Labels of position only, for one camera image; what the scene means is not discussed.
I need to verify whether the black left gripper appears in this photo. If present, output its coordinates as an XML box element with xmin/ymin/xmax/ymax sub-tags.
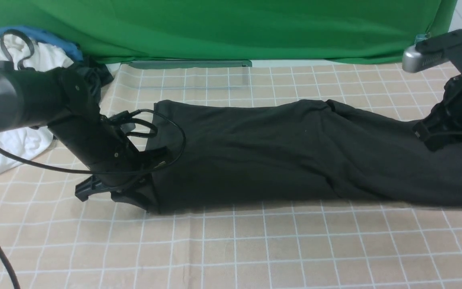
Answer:
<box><xmin>49</xmin><ymin>116</ymin><xmax>172</xmax><ymax>210</ymax></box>

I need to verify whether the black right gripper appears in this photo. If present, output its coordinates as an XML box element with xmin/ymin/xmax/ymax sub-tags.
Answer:
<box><xmin>413</xmin><ymin>74</ymin><xmax>462</xmax><ymax>151</ymax></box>

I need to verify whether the dark gray long-sleeve shirt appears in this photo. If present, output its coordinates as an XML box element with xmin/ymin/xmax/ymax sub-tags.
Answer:
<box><xmin>145</xmin><ymin>100</ymin><xmax>462</xmax><ymax>212</ymax></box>

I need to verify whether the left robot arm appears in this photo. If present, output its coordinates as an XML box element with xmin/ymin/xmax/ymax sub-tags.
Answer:
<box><xmin>0</xmin><ymin>67</ymin><xmax>172</xmax><ymax>209</ymax></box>

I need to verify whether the white crumpled shirt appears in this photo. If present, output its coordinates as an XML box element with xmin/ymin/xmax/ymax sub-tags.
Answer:
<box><xmin>0</xmin><ymin>29</ymin><xmax>75</xmax><ymax>174</ymax></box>

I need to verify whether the beige checkered tablecloth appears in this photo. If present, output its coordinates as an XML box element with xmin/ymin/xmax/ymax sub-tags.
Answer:
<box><xmin>0</xmin><ymin>62</ymin><xmax>462</xmax><ymax>289</ymax></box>

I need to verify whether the blue binder clip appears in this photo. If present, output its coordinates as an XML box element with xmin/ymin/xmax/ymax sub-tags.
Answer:
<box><xmin>414</xmin><ymin>33</ymin><xmax>432</xmax><ymax>45</ymax></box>

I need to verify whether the dark teal crumpled garment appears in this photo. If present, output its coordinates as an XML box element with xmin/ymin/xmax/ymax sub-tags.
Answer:
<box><xmin>69</xmin><ymin>55</ymin><xmax>114</xmax><ymax>105</ymax></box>

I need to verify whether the blue crumpled garment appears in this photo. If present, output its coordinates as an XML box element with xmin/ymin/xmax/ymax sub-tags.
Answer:
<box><xmin>0</xmin><ymin>25</ymin><xmax>84</xmax><ymax>62</ymax></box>

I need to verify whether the green backdrop cloth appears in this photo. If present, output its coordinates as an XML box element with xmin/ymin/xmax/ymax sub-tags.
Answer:
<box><xmin>0</xmin><ymin>0</ymin><xmax>456</xmax><ymax>64</ymax></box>

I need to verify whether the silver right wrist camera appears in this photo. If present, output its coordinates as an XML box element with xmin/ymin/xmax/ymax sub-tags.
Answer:
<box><xmin>402</xmin><ymin>29</ymin><xmax>462</xmax><ymax>73</ymax></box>

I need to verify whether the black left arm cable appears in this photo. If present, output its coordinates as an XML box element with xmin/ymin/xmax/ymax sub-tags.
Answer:
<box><xmin>0</xmin><ymin>29</ymin><xmax>186</xmax><ymax>289</ymax></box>

